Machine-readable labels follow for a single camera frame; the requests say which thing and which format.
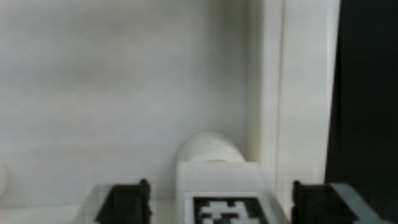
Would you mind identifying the white square tabletop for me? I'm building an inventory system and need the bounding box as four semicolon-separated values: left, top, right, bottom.
0;0;342;224

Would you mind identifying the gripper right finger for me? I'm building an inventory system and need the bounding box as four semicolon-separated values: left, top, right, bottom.
290;180;388;224

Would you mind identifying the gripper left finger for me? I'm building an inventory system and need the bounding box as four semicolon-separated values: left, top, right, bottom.
95;179;154;224

